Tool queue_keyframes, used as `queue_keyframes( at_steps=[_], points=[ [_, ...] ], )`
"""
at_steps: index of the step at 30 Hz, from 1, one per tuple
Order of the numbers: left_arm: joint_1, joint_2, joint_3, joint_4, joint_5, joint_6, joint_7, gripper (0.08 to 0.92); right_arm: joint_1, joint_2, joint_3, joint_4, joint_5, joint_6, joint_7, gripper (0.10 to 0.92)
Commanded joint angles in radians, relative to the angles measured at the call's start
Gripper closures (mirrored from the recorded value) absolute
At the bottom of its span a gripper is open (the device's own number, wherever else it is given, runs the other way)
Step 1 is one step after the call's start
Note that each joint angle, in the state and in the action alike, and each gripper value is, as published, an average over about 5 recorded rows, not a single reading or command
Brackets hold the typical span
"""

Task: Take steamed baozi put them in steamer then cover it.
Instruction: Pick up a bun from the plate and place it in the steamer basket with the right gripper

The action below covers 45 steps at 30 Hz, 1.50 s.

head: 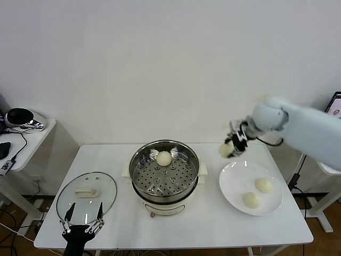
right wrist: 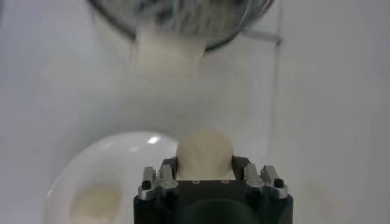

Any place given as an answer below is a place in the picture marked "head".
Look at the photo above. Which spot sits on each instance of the white wall socket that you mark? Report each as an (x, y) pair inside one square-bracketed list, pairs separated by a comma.
[(37, 180)]

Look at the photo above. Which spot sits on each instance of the white side table with mouse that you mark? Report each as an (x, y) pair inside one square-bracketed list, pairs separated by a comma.
[(40, 141)]

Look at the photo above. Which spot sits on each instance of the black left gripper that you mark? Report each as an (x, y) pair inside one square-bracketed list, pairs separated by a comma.
[(77, 236)]

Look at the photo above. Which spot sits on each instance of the grey open laptop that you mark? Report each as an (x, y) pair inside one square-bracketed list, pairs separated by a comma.
[(335, 106)]

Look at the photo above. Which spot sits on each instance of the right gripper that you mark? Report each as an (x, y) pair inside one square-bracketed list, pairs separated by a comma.
[(239, 129)]

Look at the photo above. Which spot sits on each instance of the white side table with label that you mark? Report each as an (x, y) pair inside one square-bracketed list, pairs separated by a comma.
[(319, 208)]

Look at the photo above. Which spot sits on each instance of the black computer mouse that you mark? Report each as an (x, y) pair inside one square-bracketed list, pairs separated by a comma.
[(5, 150)]

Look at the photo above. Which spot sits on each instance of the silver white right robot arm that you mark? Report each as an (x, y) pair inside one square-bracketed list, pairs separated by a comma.
[(306, 128)]

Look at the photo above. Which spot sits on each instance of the cream electric cooker base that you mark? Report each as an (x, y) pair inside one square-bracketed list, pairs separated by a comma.
[(162, 206)]

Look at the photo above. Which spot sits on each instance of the white steamed baozi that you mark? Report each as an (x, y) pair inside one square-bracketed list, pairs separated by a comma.
[(251, 200), (163, 158), (225, 150), (264, 185)]

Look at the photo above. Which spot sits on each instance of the white round plate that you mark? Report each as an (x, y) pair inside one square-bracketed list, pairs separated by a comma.
[(239, 181)]

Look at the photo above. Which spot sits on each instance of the perforated steel steamer basket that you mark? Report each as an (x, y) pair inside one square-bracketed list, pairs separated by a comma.
[(149, 184)]

